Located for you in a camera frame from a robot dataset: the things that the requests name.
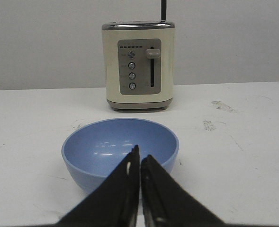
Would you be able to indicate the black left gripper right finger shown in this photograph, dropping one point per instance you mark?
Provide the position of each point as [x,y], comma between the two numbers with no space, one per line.
[166,204]

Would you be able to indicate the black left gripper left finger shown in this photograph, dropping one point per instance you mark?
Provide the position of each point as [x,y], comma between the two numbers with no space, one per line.
[114,203]

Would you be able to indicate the blue bowl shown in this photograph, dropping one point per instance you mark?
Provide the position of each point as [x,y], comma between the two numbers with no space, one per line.
[92,152]

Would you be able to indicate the cream two-slot toaster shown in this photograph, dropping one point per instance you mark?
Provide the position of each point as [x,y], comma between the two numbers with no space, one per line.
[139,62]

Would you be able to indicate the black tripod pole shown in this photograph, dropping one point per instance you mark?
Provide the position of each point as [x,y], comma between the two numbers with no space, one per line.
[163,10]

